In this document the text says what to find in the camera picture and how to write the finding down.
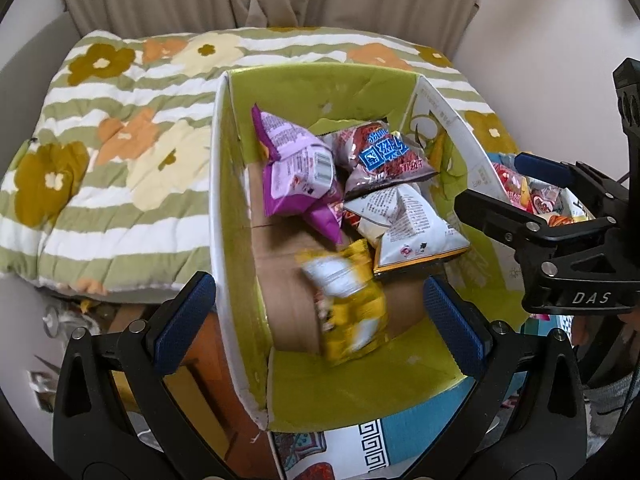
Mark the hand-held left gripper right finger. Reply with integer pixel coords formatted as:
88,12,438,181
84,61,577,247
400,276,590,480

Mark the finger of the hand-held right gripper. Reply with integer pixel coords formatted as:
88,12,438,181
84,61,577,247
515,152,631,221
454,187,621,281

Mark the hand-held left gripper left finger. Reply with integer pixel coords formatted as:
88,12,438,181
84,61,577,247
52,270,236,480

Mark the yellow snack packet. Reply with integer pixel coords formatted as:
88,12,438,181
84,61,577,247
297,240,391,363

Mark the green-lined cardboard box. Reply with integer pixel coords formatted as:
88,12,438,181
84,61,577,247
207,62,531,431

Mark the person's right forearm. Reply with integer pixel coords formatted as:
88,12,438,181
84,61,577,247
572,317,640,386

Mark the pile of assorted snack packets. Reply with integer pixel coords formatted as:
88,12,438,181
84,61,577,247
492,160,586,228

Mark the brown wooden board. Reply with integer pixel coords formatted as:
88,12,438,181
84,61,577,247
162,310,276,480

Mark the white snack packet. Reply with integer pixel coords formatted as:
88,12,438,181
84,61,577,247
342,187,401,241
372,182,472,278

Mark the grey clothing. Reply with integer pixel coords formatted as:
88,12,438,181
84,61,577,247
582,372,640,456

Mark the red and blue snack packet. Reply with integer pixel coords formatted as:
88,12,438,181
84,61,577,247
320,122,441,201

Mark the floor clutter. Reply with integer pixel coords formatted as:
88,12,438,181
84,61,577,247
27,297,156,441

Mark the floral striped blanket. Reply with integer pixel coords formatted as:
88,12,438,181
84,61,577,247
0,27,521,296

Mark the purple snack packet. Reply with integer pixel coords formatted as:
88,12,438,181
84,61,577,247
252,104,346,246

